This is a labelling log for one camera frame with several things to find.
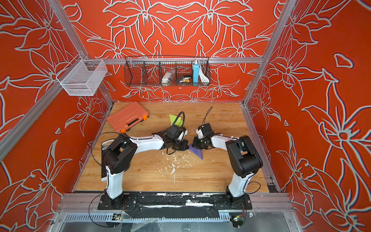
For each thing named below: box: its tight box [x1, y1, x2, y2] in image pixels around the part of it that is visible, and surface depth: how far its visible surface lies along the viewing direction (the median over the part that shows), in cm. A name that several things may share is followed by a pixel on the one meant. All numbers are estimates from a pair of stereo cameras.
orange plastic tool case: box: [106, 101, 150, 134], surface depth 106 cm
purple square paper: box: [188, 143, 203, 160], surface depth 92 cm
